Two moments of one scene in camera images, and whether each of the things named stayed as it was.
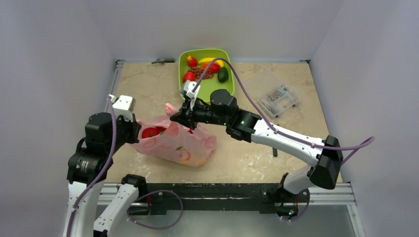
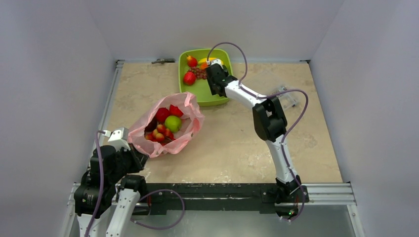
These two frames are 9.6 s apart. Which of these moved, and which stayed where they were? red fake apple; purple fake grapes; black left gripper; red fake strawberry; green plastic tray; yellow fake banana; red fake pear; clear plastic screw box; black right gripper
Moved: red fake apple; black right gripper; black left gripper
Stayed: red fake pear; red fake strawberry; clear plastic screw box; green plastic tray; purple fake grapes; yellow fake banana
